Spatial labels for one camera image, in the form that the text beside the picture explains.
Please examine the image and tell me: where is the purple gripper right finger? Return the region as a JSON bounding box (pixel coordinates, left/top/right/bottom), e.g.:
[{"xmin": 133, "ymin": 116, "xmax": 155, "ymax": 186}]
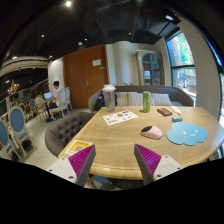
[{"xmin": 133, "ymin": 143, "xmax": 184, "ymax": 186}]

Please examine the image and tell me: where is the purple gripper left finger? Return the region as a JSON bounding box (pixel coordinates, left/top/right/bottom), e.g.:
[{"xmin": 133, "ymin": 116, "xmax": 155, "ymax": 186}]
[{"xmin": 46, "ymin": 143, "xmax": 97, "ymax": 188}]

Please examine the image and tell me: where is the pink computer mouse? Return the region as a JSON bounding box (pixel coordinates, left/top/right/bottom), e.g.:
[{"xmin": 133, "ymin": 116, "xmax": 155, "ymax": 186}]
[{"xmin": 140, "ymin": 126, "xmax": 163, "ymax": 140}]

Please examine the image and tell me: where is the blue cloud mouse pad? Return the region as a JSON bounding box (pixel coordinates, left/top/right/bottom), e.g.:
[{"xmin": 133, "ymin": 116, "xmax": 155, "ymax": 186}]
[{"xmin": 166, "ymin": 122, "xmax": 208, "ymax": 146}]

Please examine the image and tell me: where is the yellow QR code sticker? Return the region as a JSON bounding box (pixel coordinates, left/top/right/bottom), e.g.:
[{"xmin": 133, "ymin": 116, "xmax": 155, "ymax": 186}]
[{"xmin": 64, "ymin": 140, "xmax": 92, "ymax": 156}]

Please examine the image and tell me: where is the grey tufted armchair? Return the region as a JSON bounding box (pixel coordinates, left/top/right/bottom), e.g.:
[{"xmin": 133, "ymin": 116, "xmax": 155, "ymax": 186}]
[{"xmin": 45, "ymin": 111, "xmax": 94, "ymax": 156}]

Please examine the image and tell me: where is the black red game case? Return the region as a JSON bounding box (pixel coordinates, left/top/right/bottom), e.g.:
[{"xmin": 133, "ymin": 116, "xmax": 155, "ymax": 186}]
[{"xmin": 157, "ymin": 108, "xmax": 173, "ymax": 117}]

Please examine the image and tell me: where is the white printed menu sheet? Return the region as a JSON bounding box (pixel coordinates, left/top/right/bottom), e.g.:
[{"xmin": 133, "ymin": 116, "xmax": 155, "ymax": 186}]
[{"xmin": 103, "ymin": 110, "xmax": 137, "ymax": 125}]

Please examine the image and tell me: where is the small blue eraser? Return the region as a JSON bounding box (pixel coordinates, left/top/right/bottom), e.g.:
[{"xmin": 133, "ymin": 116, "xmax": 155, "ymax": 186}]
[{"xmin": 172, "ymin": 116, "xmax": 183, "ymax": 122}]

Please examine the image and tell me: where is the white marker pen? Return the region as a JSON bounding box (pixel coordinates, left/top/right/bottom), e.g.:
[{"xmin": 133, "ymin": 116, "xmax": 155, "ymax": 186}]
[{"xmin": 171, "ymin": 106, "xmax": 181, "ymax": 115}]

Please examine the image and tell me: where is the black backpack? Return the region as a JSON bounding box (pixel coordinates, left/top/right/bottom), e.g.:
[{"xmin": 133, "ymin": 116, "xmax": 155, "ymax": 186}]
[{"xmin": 93, "ymin": 90, "xmax": 119, "ymax": 112}]

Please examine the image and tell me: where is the striped cushion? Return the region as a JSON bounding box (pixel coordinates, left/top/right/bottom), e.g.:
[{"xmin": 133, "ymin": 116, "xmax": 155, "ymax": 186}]
[{"xmin": 128, "ymin": 92, "xmax": 143, "ymax": 106}]

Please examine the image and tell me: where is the seated person white shirt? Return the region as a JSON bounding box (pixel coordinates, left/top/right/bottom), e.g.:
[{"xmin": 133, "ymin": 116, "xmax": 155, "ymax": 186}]
[{"xmin": 48, "ymin": 81, "xmax": 66, "ymax": 109}]

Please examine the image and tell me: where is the green drink can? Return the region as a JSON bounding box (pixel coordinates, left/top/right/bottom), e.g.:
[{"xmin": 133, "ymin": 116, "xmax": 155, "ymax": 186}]
[{"xmin": 143, "ymin": 91, "xmax": 151, "ymax": 113}]

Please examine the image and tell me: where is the grey curved sofa bench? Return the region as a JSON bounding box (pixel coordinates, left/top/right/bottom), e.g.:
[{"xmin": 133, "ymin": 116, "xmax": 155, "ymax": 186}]
[{"xmin": 87, "ymin": 85, "xmax": 195, "ymax": 113}]

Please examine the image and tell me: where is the open laptop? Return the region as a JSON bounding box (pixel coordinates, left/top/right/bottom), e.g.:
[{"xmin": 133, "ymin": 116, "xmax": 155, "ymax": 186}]
[{"xmin": 44, "ymin": 92, "xmax": 52, "ymax": 100}]

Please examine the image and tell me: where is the blue white dining chair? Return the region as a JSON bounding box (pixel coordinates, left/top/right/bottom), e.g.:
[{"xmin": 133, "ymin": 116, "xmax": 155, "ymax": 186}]
[
  {"xmin": 0, "ymin": 118, "xmax": 22, "ymax": 161},
  {"xmin": 8, "ymin": 106, "xmax": 36, "ymax": 156}
]

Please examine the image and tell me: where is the clear plastic shaker bottle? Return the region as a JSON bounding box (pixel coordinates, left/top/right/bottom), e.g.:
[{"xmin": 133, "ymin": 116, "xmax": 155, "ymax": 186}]
[{"xmin": 103, "ymin": 84, "xmax": 115, "ymax": 112}]

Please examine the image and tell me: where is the orange wooden door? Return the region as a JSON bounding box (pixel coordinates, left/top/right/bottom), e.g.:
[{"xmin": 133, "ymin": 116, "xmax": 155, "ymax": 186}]
[{"xmin": 63, "ymin": 45, "xmax": 109, "ymax": 109}]

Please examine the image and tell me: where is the arched cabinet mirror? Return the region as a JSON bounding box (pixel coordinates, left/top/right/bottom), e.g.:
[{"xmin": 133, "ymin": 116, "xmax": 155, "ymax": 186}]
[{"xmin": 136, "ymin": 50, "xmax": 164, "ymax": 86}]

